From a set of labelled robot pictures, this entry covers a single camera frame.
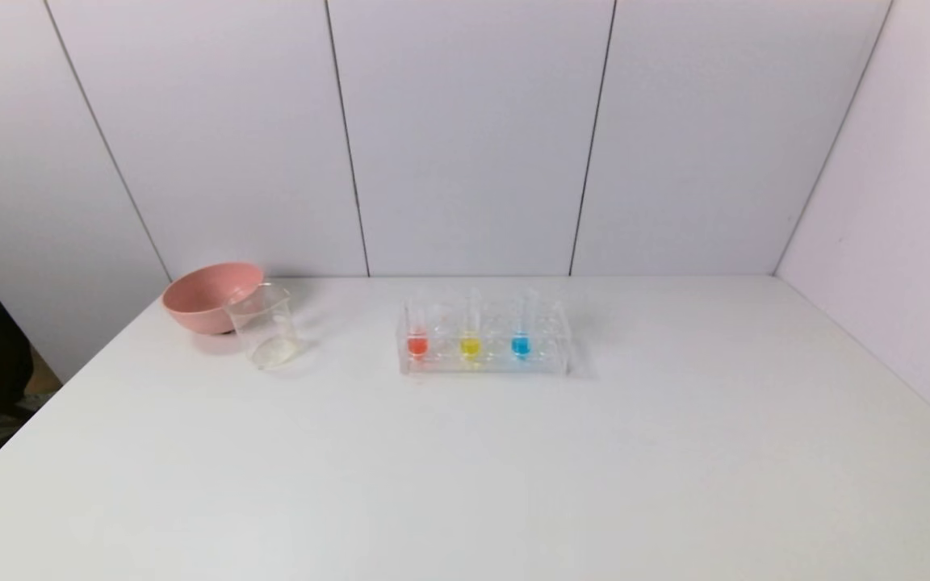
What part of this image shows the test tube for yellow pigment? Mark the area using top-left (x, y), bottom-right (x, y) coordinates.
top-left (459, 289), bottom-right (484, 365)

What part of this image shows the test tube for red pigment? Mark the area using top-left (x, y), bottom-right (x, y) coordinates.
top-left (405, 297), bottom-right (430, 362)

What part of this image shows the test tube with blue pigment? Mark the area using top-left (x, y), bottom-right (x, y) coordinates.
top-left (510, 289), bottom-right (534, 362)

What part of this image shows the clear acrylic test tube rack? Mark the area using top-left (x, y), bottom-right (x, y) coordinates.
top-left (397, 297), bottom-right (572, 377)

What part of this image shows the clear glass beaker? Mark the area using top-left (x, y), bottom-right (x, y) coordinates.
top-left (225, 283), bottom-right (304, 370)

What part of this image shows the pink plastic bowl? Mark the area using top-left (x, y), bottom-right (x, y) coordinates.
top-left (161, 261), bottom-right (266, 335)

